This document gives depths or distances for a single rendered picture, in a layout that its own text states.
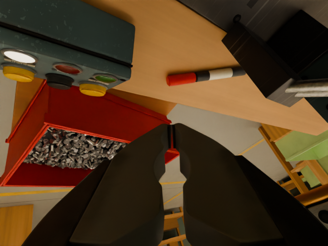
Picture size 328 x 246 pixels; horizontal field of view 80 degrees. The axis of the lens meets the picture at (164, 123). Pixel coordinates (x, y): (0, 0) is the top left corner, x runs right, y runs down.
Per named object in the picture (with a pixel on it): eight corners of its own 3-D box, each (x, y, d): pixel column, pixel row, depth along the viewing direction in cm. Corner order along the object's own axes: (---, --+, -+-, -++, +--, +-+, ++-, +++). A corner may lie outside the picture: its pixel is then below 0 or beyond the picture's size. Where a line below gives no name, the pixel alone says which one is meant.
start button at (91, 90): (101, 90, 25) (100, 98, 25) (77, 84, 23) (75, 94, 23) (110, 85, 23) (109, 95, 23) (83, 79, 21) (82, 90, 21)
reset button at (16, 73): (33, 74, 21) (32, 85, 21) (4, 68, 19) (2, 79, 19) (35, 68, 19) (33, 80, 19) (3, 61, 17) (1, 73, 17)
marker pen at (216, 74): (243, 63, 32) (248, 70, 31) (239, 71, 33) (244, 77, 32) (166, 72, 29) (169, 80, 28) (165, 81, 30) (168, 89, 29)
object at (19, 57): (35, 63, 17) (34, 73, 17) (3, 54, 16) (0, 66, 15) (38, 45, 16) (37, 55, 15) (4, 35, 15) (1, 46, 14)
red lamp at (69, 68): (77, 73, 19) (78, 83, 19) (52, 67, 18) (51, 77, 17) (83, 58, 18) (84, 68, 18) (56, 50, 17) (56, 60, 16)
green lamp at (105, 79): (111, 82, 21) (113, 91, 21) (91, 76, 20) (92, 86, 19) (118, 69, 20) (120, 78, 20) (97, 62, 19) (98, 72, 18)
